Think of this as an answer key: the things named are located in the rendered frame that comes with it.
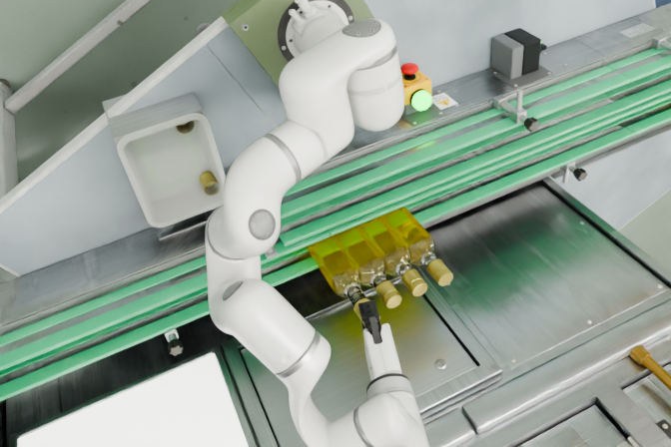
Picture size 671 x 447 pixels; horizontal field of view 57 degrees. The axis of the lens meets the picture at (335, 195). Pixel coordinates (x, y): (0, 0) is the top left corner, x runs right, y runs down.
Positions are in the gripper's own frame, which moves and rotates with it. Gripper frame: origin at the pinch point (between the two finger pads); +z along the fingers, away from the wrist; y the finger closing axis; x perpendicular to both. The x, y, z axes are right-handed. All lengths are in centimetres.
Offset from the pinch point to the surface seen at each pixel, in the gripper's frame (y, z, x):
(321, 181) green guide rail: 13.3, 26.5, 3.3
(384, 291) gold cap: 1.2, 4.4, -4.0
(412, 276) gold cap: 1.4, 6.4, -10.0
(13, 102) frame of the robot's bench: 18, 80, 77
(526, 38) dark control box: 23, 51, -50
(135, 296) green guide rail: 4.0, 14.5, 43.9
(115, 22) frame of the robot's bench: 31, 88, 46
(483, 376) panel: -12.4, -9.5, -18.8
